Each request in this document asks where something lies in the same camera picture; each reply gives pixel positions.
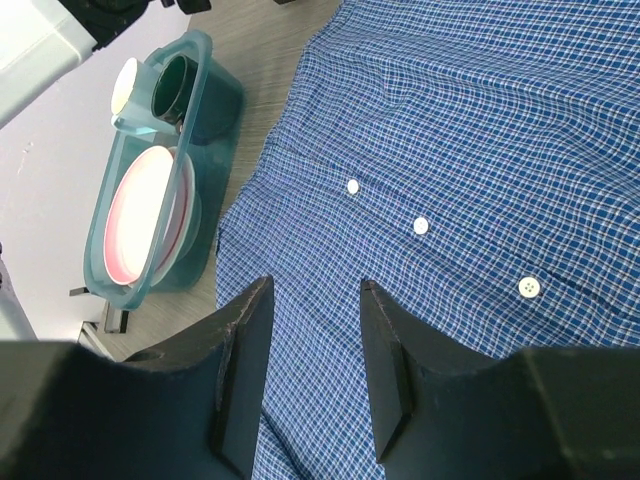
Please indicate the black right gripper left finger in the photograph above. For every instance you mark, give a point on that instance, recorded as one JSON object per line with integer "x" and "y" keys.
{"x": 185, "y": 408}

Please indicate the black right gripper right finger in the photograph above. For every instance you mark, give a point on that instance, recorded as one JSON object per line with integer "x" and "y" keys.
{"x": 440, "y": 410}

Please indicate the blue plaid shirt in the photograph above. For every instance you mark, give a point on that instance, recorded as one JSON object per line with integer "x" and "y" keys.
{"x": 512, "y": 127}

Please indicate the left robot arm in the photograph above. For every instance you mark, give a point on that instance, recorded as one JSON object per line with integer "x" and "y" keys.
{"x": 41, "y": 41}

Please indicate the white shirt button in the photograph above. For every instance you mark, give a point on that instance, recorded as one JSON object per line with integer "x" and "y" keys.
{"x": 529, "y": 287}
{"x": 353, "y": 186}
{"x": 421, "y": 226}

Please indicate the black display box front-left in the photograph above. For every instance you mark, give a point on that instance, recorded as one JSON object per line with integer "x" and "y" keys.
{"x": 115, "y": 320}

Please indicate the pink plate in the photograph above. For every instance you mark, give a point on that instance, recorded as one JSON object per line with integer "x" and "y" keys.
{"x": 134, "y": 213}

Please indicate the teal plastic tray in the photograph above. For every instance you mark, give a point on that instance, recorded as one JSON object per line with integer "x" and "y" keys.
{"x": 208, "y": 136}

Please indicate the light blue mug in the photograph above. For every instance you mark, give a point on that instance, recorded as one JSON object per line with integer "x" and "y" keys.
{"x": 127, "y": 95}

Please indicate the dark green mug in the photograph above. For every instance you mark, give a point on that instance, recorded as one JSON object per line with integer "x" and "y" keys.
{"x": 172, "y": 92}

